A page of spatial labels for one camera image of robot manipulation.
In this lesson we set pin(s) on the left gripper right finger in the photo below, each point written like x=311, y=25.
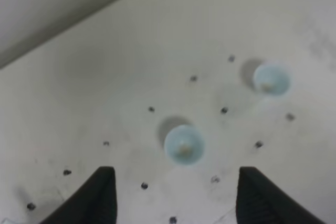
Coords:
x=259, y=200

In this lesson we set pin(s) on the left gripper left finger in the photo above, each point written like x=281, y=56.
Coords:
x=94, y=202

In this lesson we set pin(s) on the right blue porcelain teacup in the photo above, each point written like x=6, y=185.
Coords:
x=271, y=79

